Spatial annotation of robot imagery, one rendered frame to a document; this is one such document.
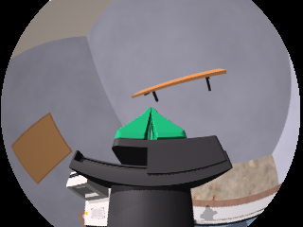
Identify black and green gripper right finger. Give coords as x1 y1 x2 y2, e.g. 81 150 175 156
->
151 108 187 140

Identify grey rectangular base plate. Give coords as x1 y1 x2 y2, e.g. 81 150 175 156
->
193 192 277 221

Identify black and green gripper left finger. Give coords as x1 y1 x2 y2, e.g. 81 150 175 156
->
115 108 151 140

